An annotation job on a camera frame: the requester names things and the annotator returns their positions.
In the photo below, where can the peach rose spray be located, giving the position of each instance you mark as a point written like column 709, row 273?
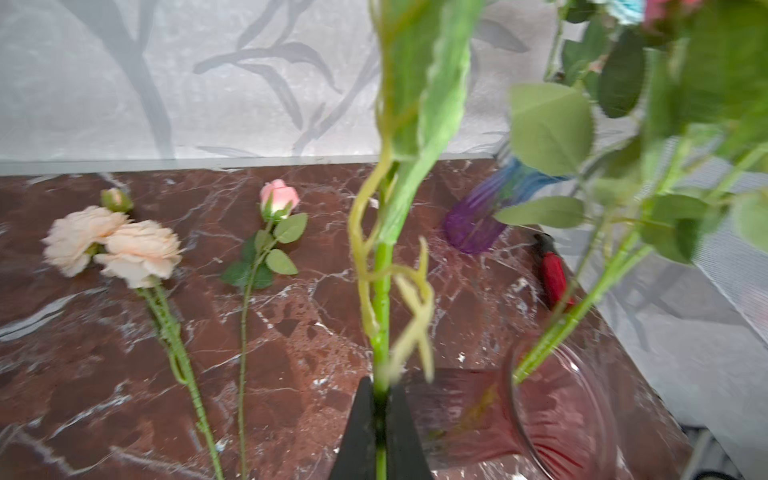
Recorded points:
column 143, row 254

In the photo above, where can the blue purple glass vase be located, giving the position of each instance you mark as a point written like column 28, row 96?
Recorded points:
column 470, row 226

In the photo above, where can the white wire basket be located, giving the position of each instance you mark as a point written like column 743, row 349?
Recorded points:
column 735, row 268

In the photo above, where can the red glass vase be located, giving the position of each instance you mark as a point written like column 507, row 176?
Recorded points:
column 558, row 419

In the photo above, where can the light pink rosebud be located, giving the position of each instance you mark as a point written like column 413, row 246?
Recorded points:
column 277, row 202

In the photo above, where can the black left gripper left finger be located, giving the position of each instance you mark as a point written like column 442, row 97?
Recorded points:
column 356, row 458

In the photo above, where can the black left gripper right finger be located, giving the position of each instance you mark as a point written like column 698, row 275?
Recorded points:
column 405, row 459

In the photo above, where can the red spray bottle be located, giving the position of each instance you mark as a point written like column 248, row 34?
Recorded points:
column 551, row 269

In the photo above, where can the peach cream rose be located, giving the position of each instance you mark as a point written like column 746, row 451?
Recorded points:
column 655, row 114

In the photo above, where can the white blue rose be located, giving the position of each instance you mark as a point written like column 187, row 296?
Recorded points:
column 425, row 59

